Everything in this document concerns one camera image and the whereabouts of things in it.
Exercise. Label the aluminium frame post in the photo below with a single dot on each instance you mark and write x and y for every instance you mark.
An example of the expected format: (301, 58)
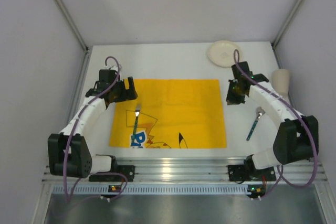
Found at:
(71, 23)
(287, 22)

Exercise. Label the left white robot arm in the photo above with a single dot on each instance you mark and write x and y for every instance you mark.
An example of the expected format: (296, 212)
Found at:
(68, 151)

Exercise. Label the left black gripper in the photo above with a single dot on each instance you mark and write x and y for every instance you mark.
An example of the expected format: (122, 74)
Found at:
(128, 89)

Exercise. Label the yellow Pikachu cloth placemat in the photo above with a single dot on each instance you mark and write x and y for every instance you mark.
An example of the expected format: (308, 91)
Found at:
(175, 113)

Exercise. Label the left aluminium frame post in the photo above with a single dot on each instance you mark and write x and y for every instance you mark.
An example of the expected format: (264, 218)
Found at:
(71, 23)

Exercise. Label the right aluminium frame post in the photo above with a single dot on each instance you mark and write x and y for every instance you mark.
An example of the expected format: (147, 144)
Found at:
(287, 22)

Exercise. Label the fork with green handle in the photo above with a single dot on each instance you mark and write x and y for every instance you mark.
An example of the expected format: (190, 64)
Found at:
(137, 113)

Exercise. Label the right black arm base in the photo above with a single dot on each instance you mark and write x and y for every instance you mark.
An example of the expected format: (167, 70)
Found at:
(247, 172)

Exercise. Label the perforated cable duct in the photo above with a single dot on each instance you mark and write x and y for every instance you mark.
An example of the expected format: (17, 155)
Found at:
(166, 189)

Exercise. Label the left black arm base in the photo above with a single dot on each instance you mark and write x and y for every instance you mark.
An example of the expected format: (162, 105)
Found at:
(123, 173)

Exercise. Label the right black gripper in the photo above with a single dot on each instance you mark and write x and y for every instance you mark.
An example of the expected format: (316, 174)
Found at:
(234, 97)

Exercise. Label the cream round plate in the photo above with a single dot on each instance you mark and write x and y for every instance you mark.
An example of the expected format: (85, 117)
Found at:
(221, 53)

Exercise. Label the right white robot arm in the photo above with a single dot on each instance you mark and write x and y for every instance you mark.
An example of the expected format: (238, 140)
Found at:
(297, 137)

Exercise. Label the aluminium mounting rail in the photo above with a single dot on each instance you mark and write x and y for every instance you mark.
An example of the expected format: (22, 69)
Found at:
(174, 170)

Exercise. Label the spoon with green handle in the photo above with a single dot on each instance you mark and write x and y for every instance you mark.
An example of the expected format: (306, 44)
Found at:
(259, 113)

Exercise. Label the beige paper cup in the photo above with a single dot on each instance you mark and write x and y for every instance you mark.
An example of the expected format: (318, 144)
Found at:
(280, 81)

